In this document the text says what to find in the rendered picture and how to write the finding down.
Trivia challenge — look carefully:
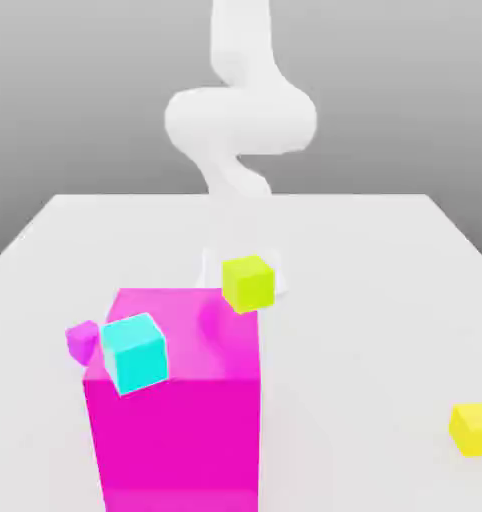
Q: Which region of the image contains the small purple cube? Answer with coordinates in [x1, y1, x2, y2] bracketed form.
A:
[64, 319, 101, 367]

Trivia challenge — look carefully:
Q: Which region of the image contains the large magenta box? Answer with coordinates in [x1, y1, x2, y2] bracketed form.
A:
[82, 287, 262, 512]

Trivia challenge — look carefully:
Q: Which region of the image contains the small lime cube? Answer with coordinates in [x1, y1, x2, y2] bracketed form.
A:
[221, 254, 276, 315]

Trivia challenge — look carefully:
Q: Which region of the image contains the small yellow cube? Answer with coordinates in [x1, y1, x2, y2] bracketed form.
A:
[448, 402, 482, 458]

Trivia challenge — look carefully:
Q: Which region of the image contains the small cyan cube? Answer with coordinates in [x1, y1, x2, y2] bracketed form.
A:
[100, 312, 170, 397]

